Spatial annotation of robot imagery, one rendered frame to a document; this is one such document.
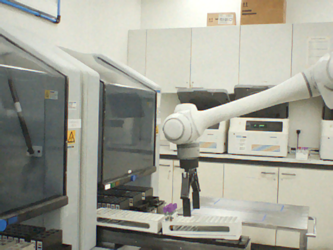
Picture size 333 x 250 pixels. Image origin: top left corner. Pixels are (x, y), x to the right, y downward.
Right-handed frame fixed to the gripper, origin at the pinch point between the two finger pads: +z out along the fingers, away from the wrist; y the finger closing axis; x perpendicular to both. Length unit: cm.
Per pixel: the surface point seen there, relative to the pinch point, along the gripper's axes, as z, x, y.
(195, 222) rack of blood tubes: 3.9, -2.7, -5.0
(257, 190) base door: 32, 1, 228
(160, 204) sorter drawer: 7, 30, 45
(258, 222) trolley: 11.3, -22.4, 25.8
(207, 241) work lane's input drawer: 10.6, -6.8, -5.6
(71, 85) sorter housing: -50, 33, -28
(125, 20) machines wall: -151, 134, 250
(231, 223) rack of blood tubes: 3.9, -16.1, -5.0
